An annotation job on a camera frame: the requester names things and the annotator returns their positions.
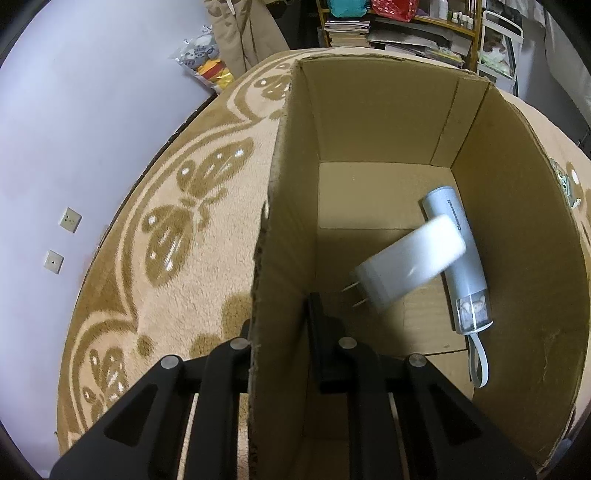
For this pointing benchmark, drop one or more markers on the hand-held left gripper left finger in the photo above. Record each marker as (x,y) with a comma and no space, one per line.
(221,369)

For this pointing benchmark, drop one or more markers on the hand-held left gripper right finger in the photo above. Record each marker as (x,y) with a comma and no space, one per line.
(318,341)

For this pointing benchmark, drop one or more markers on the white charger plug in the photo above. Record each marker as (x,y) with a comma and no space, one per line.
(406,267)

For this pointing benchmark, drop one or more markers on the cardboard box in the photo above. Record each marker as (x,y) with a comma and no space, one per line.
(508,230)

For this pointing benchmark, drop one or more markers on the beige printed blanket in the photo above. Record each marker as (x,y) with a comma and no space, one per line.
(184,258)

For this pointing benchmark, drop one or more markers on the clear bag of plush toys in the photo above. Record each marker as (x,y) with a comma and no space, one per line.
(205,60)

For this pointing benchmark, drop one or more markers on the stack of old books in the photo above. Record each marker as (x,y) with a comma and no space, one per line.
(346,32)

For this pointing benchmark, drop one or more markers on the pile of books and papers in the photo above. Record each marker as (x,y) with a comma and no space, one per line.
(415,44)

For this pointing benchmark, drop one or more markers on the beige hanging trousers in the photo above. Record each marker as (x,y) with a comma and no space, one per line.
(244,32)

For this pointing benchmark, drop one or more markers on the teal bag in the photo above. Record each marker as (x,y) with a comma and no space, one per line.
(348,7)

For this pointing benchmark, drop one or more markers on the red patterned bag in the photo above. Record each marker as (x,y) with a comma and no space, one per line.
(392,9)

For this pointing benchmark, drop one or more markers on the white trolley cart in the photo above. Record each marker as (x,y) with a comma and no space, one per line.
(501,50)

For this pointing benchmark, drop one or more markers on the wooden shelf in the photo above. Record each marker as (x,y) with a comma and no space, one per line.
(473,27)

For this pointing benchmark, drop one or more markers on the row of small bottles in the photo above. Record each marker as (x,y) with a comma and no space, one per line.
(461,18)

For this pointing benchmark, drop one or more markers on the tall white bottle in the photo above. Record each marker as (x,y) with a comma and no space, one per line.
(442,9)

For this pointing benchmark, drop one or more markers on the white wall socket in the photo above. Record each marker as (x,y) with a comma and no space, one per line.
(69,220)
(53,262)

